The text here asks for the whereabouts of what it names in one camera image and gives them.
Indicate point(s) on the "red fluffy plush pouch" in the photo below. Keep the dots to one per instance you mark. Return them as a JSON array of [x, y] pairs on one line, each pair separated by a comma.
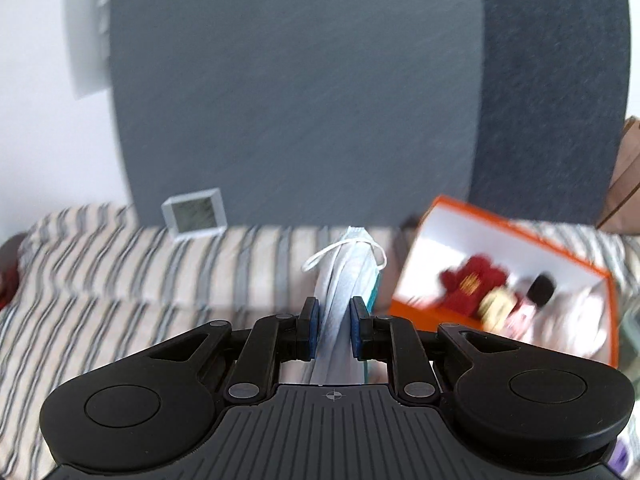
[[470, 280]]

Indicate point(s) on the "light grey felt panel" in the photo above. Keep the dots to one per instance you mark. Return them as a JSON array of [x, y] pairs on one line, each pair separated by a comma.
[[300, 85]]

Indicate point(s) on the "brown paper bag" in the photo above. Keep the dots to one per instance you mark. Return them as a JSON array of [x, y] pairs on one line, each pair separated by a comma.
[[627, 185]]

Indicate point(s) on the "dark grey felt panel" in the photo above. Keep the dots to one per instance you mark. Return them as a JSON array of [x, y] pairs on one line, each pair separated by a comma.
[[550, 110]]

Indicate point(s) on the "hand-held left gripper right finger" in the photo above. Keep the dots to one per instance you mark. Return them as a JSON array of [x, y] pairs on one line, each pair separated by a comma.
[[356, 330]]

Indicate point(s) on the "striped bed blanket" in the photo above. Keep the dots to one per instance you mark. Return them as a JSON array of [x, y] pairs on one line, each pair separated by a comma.
[[125, 285]]

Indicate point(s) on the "orange cardboard box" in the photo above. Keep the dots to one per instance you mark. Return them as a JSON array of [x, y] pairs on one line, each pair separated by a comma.
[[450, 230]]

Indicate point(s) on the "black fuzzy sock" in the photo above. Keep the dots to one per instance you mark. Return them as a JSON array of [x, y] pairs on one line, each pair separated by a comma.
[[541, 287]]

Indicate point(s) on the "white wall sheet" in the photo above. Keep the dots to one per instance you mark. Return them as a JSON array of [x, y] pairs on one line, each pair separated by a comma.
[[87, 35]]

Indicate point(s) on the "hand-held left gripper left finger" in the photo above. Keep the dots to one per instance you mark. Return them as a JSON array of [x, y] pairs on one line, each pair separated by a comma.
[[311, 330]]

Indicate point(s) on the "white digital clock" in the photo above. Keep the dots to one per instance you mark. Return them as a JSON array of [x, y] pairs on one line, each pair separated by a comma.
[[195, 212]]

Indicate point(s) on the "light blue face mask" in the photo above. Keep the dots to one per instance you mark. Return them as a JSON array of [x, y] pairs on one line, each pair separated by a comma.
[[340, 285]]

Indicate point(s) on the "white textured wipe cloth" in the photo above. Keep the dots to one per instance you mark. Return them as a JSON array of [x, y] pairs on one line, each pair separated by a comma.
[[575, 320]]

